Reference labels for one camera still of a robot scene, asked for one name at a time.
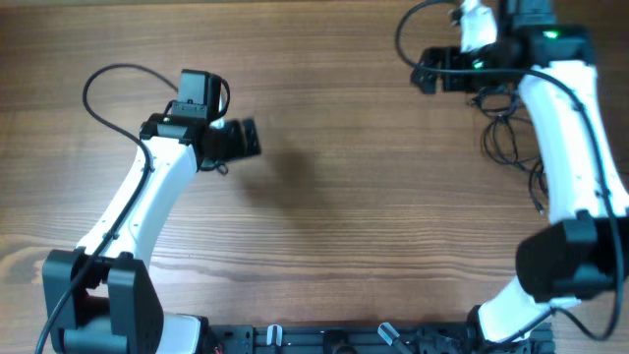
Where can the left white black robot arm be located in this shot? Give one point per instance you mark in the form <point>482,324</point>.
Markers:
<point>99,297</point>

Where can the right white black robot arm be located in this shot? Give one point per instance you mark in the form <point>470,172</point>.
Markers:
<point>584,250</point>

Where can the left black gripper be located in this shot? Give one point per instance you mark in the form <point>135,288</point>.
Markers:
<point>237,144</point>

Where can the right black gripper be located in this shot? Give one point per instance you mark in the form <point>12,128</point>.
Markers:
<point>436,57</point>

